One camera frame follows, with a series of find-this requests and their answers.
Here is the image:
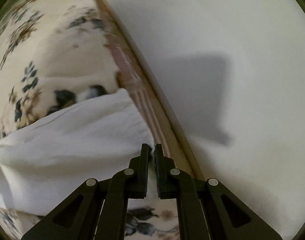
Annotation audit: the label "floral bed blanket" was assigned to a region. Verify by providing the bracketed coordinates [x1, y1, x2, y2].
[0, 0, 192, 239]

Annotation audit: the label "white bed headboard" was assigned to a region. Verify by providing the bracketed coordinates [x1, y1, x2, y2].
[105, 0, 305, 239]

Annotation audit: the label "white pants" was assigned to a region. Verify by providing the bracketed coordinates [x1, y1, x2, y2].
[0, 89, 154, 216]

